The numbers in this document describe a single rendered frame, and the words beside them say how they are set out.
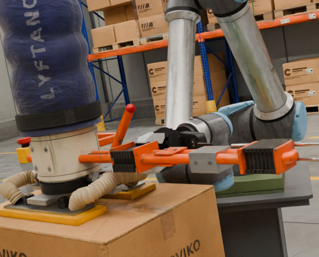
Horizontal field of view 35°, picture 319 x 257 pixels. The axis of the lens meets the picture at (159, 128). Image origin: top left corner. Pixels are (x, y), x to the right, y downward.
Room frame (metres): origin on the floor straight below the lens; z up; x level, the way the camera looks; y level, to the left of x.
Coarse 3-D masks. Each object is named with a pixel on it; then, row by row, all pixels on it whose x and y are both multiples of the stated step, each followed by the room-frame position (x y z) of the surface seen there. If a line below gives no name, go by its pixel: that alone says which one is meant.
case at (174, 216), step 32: (32, 192) 1.57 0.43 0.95; (160, 192) 1.31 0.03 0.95; (192, 192) 1.26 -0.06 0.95; (0, 224) 1.27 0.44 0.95; (32, 224) 1.22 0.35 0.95; (64, 224) 1.17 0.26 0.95; (96, 224) 1.13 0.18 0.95; (128, 224) 1.09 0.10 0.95; (160, 224) 1.13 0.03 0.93; (192, 224) 1.21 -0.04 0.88; (0, 256) 1.27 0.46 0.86; (32, 256) 1.18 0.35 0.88; (64, 256) 1.10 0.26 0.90; (96, 256) 1.02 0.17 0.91; (128, 256) 1.04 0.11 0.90; (160, 256) 1.11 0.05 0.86; (192, 256) 1.20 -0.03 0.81; (224, 256) 1.30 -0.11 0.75
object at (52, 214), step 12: (12, 204) 1.36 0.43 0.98; (24, 204) 1.33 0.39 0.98; (36, 204) 1.31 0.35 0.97; (60, 204) 1.23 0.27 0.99; (12, 216) 1.31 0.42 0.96; (24, 216) 1.27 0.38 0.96; (36, 216) 1.24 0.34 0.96; (48, 216) 1.21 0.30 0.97; (60, 216) 1.18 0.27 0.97; (72, 216) 1.16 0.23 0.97; (84, 216) 1.16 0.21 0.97; (96, 216) 1.19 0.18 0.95
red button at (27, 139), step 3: (21, 138) 2.36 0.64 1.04; (24, 138) 2.33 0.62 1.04; (27, 138) 2.32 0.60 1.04; (30, 138) 2.34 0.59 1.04; (18, 141) 2.31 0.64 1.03; (21, 141) 2.31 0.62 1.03; (24, 141) 2.31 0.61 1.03; (27, 141) 2.31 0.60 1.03; (30, 141) 2.33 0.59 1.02; (21, 144) 2.33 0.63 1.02; (24, 144) 2.32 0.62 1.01; (27, 144) 2.32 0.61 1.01
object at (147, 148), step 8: (128, 144) 1.23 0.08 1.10; (136, 144) 1.25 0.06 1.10; (144, 144) 1.17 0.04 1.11; (152, 144) 1.18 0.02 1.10; (112, 152) 1.17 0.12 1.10; (120, 152) 1.16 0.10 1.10; (128, 152) 1.14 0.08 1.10; (136, 152) 1.14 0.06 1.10; (144, 152) 1.16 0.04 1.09; (112, 160) 1.19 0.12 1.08; (120, 160) 1.17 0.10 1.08; (128, 160) 1.16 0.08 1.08; (136, 160) 1.14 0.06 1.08; (120, 168) 1.16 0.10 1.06; (128, 168) 1.15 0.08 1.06; (136, 168) 1.14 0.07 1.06; (144, 168) 1.15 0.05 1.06
